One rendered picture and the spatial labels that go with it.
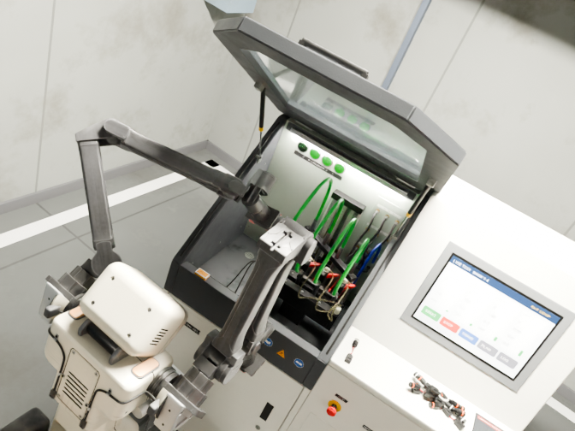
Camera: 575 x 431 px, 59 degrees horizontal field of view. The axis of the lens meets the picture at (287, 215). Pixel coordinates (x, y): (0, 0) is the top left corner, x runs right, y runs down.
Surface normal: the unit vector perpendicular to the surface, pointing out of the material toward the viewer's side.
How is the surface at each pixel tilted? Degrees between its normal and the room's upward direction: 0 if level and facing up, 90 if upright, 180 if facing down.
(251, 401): 90
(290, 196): 90
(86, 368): 82
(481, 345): 76
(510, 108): 90
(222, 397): 90
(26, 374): 0
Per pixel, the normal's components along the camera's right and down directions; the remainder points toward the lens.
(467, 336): -0.35, 0.18
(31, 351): 0.34, -0.78
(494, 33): -0.52, 0.32
